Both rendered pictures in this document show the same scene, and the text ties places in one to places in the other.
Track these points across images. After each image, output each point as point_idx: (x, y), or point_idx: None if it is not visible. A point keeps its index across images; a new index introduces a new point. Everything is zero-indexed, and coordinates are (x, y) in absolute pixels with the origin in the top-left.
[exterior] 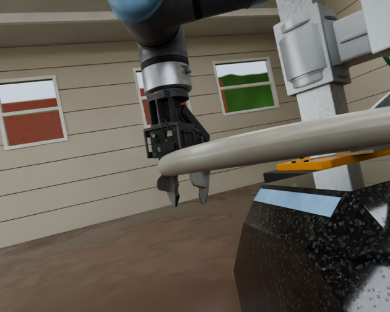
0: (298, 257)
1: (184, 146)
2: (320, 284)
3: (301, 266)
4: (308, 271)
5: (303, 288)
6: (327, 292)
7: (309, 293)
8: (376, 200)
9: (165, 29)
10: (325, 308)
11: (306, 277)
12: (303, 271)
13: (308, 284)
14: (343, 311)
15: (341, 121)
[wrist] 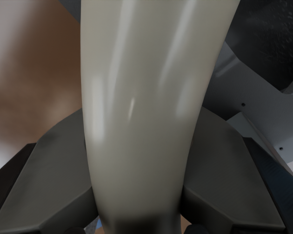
0: None
1: None
2: None
3: None
4: None
5: (272, 14)
6: None
7: (276, 24)
8: None
9: None
10: (283, 46)
11: (289, 28)
12: (291, 25)
13: (284, 29)
14: None
15: None
